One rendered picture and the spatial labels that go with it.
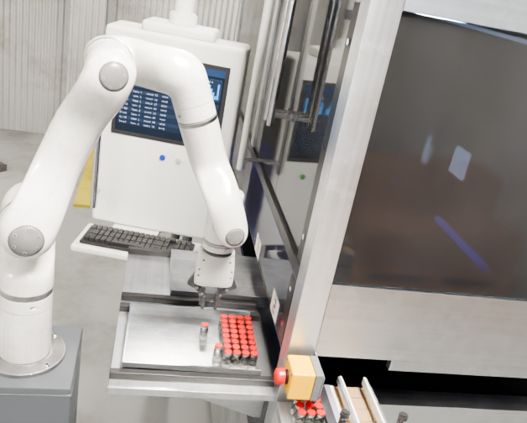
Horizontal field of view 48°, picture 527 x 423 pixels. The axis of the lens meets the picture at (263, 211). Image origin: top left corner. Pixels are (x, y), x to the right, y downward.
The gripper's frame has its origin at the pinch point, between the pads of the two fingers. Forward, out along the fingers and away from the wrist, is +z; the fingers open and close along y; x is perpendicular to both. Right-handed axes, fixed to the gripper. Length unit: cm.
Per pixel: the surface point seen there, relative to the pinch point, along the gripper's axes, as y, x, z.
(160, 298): 12.0, -15.8, 10.5
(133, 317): 19.0, -7.4, 12.1
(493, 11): -41, 22, -83
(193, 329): 2.5, -3.8, 12.1
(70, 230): 68, -232, 100
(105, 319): 34, -133, 100
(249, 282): -16.5, -32.2, 12.1
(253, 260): -18.6, -43.7, 10.1
